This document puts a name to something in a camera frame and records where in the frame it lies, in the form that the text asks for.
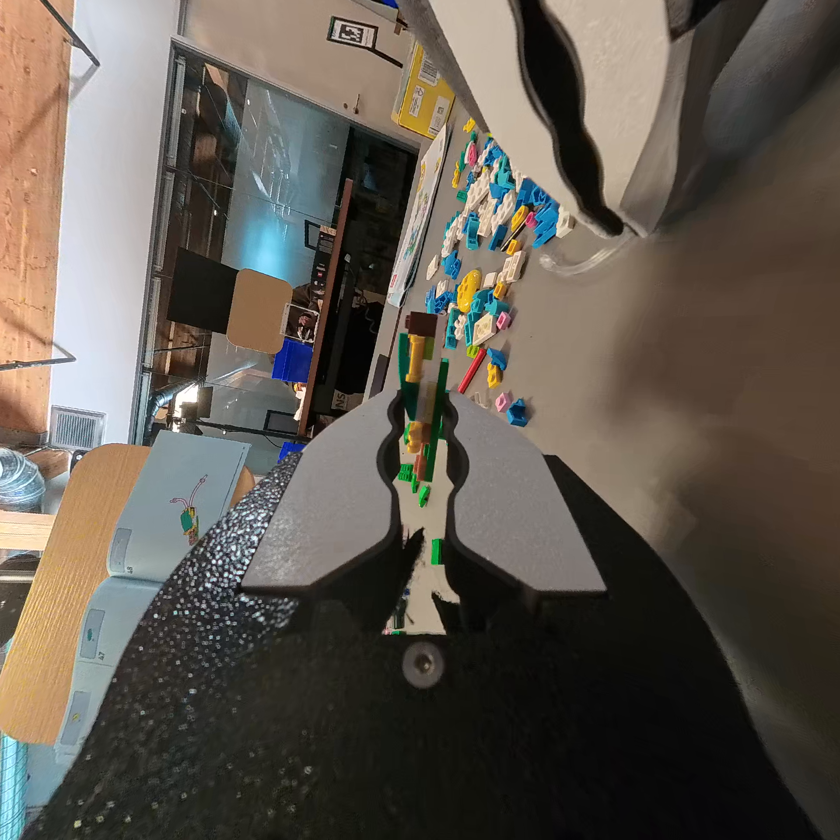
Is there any pile of colourful toy bricks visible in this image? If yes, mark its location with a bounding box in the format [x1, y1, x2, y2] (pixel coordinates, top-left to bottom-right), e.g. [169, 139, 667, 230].
[423, 118, 578, 429]

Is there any open light blue instruction booklet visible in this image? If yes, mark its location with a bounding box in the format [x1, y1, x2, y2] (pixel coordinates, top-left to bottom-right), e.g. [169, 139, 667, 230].
[62, 430, 252, 762]

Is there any black panel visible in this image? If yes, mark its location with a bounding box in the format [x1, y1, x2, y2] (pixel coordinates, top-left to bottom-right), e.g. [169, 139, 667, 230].
[166, 247, 238, 332]

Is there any tan rounded board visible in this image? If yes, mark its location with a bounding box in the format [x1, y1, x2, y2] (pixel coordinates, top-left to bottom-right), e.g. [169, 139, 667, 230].
[226, 268, 294, 355]

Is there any silver flexible duct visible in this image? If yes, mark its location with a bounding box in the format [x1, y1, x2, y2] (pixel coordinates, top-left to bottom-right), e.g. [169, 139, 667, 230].
[0, 446, 47, 513]
[147, 379, 198, 421]

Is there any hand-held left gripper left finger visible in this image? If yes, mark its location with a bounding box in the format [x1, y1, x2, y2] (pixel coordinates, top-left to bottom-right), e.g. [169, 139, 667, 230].
[240, 390, 404, 598]

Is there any white instruction booklet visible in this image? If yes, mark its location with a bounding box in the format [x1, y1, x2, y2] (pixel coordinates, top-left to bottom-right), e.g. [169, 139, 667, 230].
[386, 123, 455, 308]

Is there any glass window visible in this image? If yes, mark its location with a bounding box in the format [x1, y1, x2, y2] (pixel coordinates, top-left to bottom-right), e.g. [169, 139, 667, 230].
[131, 36, 421, 447]

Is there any yellow cardboard box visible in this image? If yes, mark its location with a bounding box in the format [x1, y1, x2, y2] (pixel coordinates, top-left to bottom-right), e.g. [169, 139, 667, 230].
[392, 39, 457, 140]

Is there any green toy brick build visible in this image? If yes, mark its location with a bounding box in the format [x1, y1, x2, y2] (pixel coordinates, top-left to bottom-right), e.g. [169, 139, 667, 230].
[392, 311, 454, 567]

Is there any black-and-white marker tag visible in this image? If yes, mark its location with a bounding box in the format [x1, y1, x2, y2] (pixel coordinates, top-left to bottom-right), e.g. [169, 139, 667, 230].
[327, 16, 379, 51]

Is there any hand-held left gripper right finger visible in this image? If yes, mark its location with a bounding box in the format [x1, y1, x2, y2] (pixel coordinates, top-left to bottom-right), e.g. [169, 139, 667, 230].
[444, 392, 609, 616]

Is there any red toy bar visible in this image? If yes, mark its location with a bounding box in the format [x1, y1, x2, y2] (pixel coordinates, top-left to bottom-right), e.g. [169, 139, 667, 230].
[457, 348, 490, 393]

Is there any dark table with brown edge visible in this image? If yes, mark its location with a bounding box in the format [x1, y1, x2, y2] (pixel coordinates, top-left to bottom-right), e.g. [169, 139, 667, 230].
[295, 177, 421, 439]

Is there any clear plastic toy piece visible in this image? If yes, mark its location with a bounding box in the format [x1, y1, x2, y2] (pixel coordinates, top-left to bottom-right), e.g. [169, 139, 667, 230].
[539, 244, 629, 278]

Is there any teal mesh basket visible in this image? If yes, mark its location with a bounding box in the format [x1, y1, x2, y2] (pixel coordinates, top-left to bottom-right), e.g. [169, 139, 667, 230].
[0, 731, 32, 840]

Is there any wooden book stand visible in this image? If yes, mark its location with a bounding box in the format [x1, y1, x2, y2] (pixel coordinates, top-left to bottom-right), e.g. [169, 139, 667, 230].
[0, 443, 257, 746]

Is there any white vent grille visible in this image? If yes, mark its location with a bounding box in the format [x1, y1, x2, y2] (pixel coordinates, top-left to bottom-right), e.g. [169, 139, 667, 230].
[49, 406, 107, 451]

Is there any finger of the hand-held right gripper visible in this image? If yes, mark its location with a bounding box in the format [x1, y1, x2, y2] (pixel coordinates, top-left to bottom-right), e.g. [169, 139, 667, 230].
[541, 0, 698, 238]
[400, 0, 622, 237]

